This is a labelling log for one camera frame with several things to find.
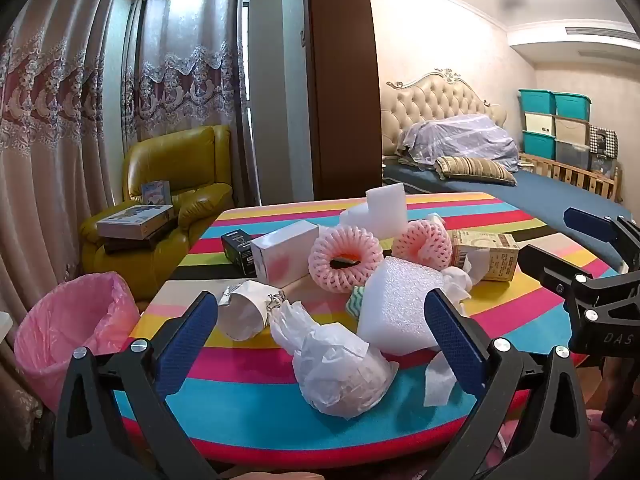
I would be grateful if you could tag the yellowish carton box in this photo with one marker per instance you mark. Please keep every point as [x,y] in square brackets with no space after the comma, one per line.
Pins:
[492,255]

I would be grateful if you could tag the ceiling air vent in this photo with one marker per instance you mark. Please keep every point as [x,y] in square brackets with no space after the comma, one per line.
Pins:
[600,31]

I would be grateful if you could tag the white box with pink print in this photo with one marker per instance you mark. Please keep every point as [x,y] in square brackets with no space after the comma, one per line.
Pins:
[285,255]

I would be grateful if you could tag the flat dark box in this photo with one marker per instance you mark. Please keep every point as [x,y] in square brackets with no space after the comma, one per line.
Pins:
[130,245]

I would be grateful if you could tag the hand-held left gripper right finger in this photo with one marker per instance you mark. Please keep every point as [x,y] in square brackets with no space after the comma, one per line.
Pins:
[452,335]

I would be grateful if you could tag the yellow leather armchair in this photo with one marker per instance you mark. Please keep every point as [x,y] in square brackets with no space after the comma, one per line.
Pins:
[200,160]

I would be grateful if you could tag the checkered black white bag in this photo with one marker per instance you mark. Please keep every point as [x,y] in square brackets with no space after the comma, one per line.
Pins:
[602,140]

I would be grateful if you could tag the pink fluffy cloth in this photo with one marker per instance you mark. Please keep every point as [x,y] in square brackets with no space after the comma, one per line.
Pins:
[615,445]

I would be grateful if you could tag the white crumpled paper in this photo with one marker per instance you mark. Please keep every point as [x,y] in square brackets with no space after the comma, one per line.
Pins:
[467,270]

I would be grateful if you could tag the beige lace curtain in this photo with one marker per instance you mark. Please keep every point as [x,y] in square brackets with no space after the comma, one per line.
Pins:
[195,60]
[45,135]

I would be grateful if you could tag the white paper bag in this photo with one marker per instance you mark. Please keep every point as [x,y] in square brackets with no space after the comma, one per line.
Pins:
[245,310]

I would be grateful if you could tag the green white striped cloth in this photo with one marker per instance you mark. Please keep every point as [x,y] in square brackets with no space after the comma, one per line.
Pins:
[357,302]

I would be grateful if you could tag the bed with blue sheet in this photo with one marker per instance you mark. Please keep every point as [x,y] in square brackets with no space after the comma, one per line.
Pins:
[550,195]

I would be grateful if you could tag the grey striped pillow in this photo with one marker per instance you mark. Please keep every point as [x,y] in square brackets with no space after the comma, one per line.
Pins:
[465,140]

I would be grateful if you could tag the white crumpled plastic bag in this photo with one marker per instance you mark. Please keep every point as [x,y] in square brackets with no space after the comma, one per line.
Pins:
[335,375]

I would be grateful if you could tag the stack of plastic storage boxes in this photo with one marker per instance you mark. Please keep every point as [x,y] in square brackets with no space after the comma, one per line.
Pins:
[555,130]

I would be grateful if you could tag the wooden bed rail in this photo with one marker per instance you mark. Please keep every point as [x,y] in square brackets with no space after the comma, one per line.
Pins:
[570,175]

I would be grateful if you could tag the white tissue strip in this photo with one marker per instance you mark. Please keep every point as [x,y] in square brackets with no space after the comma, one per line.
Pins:
[440,380]

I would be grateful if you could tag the cream tufted headboard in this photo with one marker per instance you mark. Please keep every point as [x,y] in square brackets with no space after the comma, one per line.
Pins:
[440,95]

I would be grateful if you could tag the large white foam block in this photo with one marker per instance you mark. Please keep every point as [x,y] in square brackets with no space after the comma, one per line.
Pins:
[395,305]

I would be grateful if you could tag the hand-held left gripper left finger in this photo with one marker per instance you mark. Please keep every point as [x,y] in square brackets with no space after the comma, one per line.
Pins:
[187,340]

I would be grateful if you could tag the striped colourful tablecloth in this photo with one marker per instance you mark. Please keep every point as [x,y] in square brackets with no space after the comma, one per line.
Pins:
[250,400]

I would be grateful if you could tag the small black box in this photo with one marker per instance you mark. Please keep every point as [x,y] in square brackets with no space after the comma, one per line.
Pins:
[236,250]

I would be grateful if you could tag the small upright picture book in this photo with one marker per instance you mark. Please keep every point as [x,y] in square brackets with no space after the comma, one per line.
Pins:
[156,192]

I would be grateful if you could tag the waste bin with pink bag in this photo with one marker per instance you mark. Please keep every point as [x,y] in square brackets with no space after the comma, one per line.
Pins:
[75,325]

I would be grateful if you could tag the striped brown pillow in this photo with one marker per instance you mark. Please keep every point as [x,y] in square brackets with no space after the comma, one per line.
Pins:
[475,169]

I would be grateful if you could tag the pink foam net sleeve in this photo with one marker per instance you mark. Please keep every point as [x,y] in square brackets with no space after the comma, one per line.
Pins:
[425,245]

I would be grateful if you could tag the brown wooden wardrobe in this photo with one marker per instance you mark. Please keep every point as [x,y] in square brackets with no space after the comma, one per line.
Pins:
[345,85]

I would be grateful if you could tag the white angled foam piece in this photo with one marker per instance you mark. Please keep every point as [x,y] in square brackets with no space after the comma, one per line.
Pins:
[385,207]

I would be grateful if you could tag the flat white cardboard box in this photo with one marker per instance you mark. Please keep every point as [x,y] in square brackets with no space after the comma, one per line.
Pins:
[135,217]

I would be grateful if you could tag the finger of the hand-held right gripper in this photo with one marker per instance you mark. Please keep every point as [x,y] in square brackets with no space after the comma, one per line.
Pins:
[587,227]
[545,265]

